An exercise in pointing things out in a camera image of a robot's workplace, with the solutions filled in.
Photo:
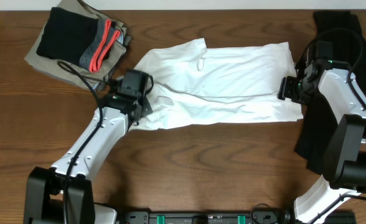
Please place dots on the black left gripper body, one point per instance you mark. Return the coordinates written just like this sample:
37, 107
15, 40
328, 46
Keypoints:
144, 106

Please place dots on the white printed t-shirt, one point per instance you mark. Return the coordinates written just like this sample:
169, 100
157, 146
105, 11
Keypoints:
194, 84

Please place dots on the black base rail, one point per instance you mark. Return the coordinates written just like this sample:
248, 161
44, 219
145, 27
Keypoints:
260, 216

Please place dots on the grey shorts with red trim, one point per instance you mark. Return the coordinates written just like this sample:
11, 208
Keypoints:
106, 35

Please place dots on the black garment on right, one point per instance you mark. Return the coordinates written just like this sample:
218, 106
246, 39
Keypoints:
319, 121

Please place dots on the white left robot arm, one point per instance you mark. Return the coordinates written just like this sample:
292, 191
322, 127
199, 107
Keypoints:
63, 192

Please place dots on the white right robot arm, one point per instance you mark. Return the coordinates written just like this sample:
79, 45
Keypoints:
344, 160

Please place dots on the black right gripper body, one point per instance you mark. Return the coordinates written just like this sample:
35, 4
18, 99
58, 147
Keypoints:
299, 91

